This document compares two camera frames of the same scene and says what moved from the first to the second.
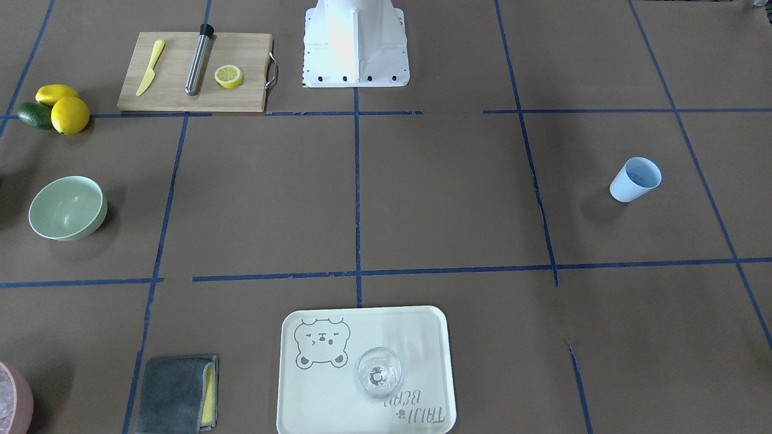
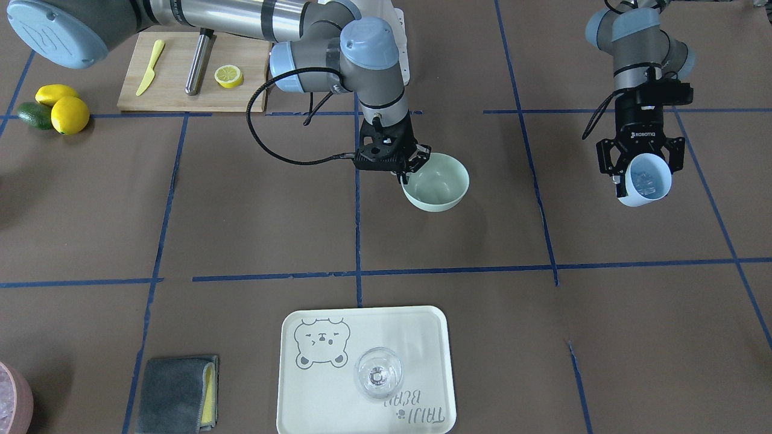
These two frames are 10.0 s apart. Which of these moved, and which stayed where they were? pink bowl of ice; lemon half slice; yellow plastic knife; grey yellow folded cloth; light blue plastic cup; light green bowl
Moved: light green bowl; light blue plastic cup
Stayed: pink bowl of ice; lemon half slice; grey yellow folded cloth; yellow plastic knife
